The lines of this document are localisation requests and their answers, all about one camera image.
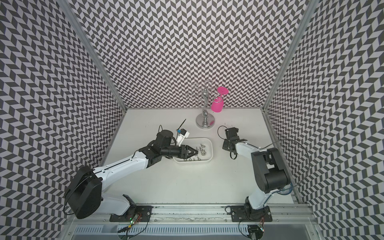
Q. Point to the aluminium corner post right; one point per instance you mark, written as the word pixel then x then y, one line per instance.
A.
pixel 310 10

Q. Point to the aluminium corner post left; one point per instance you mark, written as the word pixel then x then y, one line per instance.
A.
pixel 66 8

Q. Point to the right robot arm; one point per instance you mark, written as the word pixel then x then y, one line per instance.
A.
pixel 270 171

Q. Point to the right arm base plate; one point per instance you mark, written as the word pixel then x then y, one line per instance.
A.
pixel 243 213

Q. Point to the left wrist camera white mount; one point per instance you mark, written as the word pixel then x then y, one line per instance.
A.
pixel 181 134

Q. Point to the pink wine glass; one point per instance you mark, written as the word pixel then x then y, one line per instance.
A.
pixel 218 103

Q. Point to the blue patterned bowl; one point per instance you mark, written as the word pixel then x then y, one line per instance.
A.
pixel 287 190

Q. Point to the aluminium front rail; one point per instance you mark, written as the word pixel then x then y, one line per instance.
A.
pixel 217 214

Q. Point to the chrome glass holder stand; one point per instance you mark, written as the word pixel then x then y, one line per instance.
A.
pixel 205 120

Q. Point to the aluminium corner post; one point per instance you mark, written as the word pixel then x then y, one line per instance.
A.
pixel 310 10
pixel 66 8

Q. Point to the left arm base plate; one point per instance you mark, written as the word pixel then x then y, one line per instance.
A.
pixel 143 212

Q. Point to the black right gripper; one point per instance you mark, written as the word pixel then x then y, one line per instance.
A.
pixel 224 146

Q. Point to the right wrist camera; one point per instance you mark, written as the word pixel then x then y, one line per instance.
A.
pixel 232 133

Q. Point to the clear wine glass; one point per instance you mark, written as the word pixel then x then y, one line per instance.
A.
pixel 194 92

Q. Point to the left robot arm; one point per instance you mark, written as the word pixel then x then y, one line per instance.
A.
pixel 86 193

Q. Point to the white storage box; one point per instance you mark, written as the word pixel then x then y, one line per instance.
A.
pixel 195 142

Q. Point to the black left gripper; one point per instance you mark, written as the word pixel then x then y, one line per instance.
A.
pixel 184 153

